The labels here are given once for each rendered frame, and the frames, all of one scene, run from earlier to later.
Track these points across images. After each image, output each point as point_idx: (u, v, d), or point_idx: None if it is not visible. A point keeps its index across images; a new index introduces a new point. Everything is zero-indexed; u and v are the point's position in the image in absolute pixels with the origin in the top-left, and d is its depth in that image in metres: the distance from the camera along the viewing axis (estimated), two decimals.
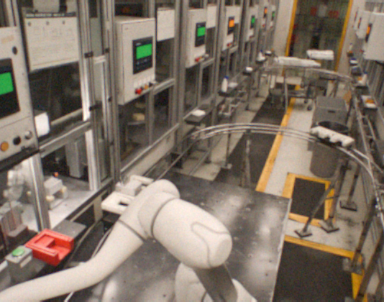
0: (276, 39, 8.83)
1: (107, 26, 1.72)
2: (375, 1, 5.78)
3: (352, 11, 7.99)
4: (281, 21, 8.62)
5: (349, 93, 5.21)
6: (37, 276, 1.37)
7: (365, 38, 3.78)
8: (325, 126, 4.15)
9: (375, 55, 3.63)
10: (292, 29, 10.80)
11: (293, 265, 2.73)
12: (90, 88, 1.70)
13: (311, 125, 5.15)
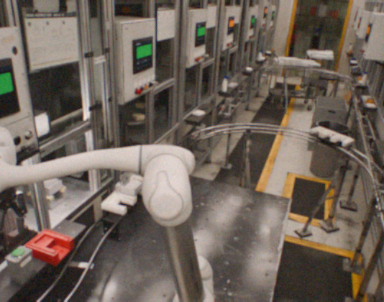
0: (276, 39, 8.83)
1: (107, 26, 1.72)
2: (375, 1, 5.78)
3: (352, 11, 7.99)
4: (281, 21, 8.62)
5: (349, 93, 5.21)
6: (37, 276, 1.37)
7: (365, 38, 3.78)
8: (325, 126, 4.15)
9: (375, 55, 3.63)
10: (292, 29, 10.80)
11: (293, 265, 2.73)
12: (90, 88, 1.70)
13: (311, 125, 5.15)
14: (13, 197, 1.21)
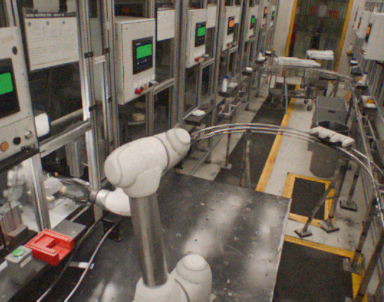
0: (276, 39, 8.83)
1: (107, 26, 1.72)
2: (375, 1, 5.78)
3: (352, 11, 7.99)
4: (281, 21, 8.62)
5: (349, 93, 5.21)
6: (37, 276, 1.37)
7: (365, 38, 3.78)
8: (325, 126, 4.15)
9: (375, 55, 3.63)
10: (292, 29, 10.80)
11: (293, 265, 2.73)
12: (90, 88, 1.70)
13: (311, 125, 5.15)
14: (89, 199, 1.72)
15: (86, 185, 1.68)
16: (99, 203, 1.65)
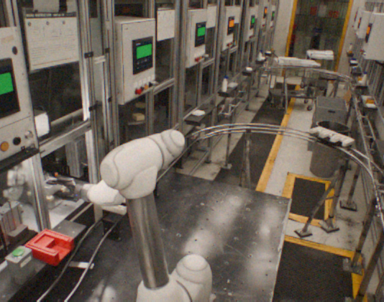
0: (276, 39, 8.83)
1: (107, 26, 1.72)
2: (375, 1, 5.78)
3: (352, 11, 7.99)
4: (281, 21, 8.62)
5: (349, 93, 5.21)
6: (37, 276, 1.37)
7: (365, 38, 3.78)
8: (325, 126, 4.15)
9: (375, 55, 3.63)
10: (292, 29, 10.80)
11: (293, 265, 2.73)
12: (90, 88, 1.70)
13: (311, 125, 5.15)
14: (75, 195, 1.73)
15: (70, 180, 1.70)
16: (83, 196, 1.66)
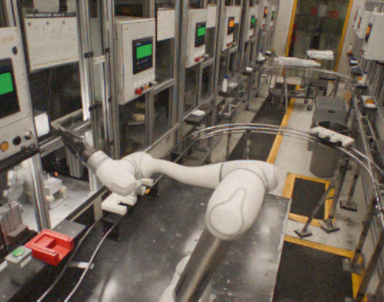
0: (276, 39, 8.83)
1: (107, 26, 1.72)
2: (375, 1, 5.78)
3: (352, 11, 7.99)
4: (281, 21, 8.62)
5: (349, 93, 5.21)
6: (37, 276, 1.37)
7: (365, 38, 3.78)
8: (325, 126, 4.15)
9: (375, 55, 3.63)
10: (292, 29, 10.80)
11: (293, 265, 2.73)
12: (90, 88, 1.70)
13: (311, 125, 5.15)
14: (80, 154, 1.41)
15: (80, 137, 1.36)
16: (90, 166, 1.35)
